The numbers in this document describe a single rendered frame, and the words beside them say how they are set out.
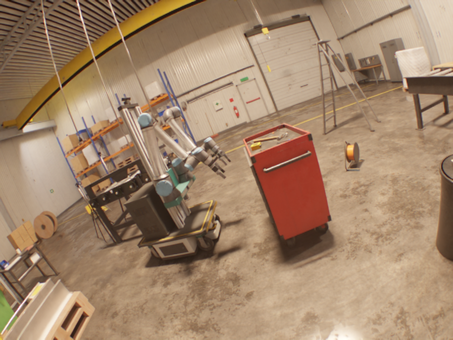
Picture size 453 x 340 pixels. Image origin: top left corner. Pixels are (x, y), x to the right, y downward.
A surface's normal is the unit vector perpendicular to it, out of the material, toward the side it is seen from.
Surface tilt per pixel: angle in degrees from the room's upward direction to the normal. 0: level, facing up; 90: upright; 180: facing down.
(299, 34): 90
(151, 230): 90
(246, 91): 90
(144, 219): 90
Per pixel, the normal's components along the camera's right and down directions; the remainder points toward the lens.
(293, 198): 0.00, 0.30
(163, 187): 0.29, 0.26
